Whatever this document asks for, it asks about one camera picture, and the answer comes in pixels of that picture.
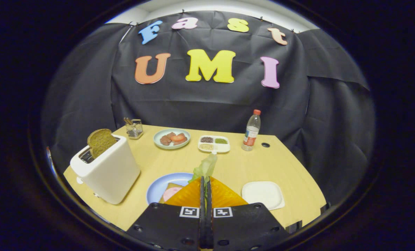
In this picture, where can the white toaster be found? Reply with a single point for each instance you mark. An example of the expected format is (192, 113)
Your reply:
(113, 174)

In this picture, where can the white square plate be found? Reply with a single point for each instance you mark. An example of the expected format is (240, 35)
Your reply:
(263, 194)

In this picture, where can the pale green round plate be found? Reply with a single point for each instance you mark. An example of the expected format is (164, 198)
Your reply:
(160, 143)

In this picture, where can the pink ham slice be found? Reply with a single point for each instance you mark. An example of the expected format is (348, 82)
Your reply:
(171, 193)

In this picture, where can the blue round plate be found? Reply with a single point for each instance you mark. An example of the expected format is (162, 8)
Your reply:
(156, 190)

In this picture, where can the green lettuce leaf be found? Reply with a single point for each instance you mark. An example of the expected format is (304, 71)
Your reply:
(205, 167)

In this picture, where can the white divided condiment tray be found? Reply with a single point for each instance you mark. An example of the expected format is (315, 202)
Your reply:
(224, 147)

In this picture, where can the black backdrop cloth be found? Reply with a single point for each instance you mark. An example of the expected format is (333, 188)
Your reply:
(207, 104)

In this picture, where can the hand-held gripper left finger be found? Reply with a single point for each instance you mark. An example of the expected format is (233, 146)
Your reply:
(165, 226)

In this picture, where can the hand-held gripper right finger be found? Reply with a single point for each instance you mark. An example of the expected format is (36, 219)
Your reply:
(249, 226)

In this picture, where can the red tomato slice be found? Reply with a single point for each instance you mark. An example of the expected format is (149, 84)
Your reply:
(177, 137)

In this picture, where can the brown bread slice with ham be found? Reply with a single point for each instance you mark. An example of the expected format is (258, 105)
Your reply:
(169, 185)

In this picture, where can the brown meat patty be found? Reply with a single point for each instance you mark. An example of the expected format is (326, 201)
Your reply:
(165, 140)
(182, 141)

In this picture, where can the brown toasted bread slice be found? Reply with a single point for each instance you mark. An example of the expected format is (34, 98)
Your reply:
(101, 141)

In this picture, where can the clear bottle with red cap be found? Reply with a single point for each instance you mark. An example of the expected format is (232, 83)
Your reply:
(252, 134)

